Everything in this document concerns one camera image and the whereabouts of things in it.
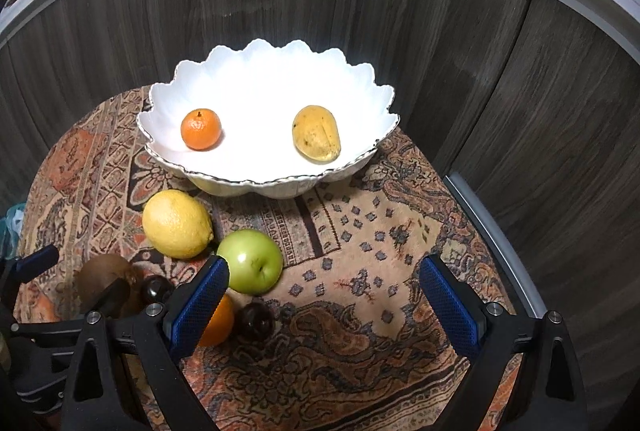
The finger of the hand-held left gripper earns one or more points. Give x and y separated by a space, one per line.
35 262
116 293

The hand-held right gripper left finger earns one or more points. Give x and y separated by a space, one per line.
200 306

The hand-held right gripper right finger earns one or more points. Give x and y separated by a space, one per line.
450 311

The orange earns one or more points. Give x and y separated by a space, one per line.
221 321

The brown kiwi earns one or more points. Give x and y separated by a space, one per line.
97 273

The dark plum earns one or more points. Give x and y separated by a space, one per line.
255 321
156 288

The green apple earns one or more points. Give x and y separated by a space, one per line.
252 258

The yellow lemon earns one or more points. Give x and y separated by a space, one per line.
175 223

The white scalloped bowl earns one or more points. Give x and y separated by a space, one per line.
250 136

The clear plastic bag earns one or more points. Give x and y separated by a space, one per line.
12 226

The grey metal trim strip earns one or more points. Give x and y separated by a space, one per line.
495 236

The patterned table cloth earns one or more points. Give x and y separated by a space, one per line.
350 286

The small tangerine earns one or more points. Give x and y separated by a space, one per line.
200 129

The dark wood cabinet door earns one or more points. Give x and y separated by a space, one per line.
250 1
575 136
450 36
75 61

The yellow mango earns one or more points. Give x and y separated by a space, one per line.
315 133

